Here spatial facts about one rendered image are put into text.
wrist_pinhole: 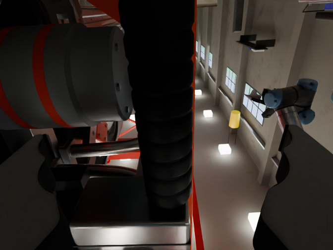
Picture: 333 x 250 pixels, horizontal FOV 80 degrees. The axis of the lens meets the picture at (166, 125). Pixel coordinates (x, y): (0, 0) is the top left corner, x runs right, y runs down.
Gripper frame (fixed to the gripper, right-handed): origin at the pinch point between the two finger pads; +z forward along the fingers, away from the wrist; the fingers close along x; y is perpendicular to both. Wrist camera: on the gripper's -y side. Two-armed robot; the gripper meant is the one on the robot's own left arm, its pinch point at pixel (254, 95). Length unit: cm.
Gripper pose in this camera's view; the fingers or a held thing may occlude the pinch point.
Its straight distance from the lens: 129.7
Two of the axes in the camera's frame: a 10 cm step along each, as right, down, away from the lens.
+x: -9.6, 0.6, -2.8
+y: 0.8, -8.8, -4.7
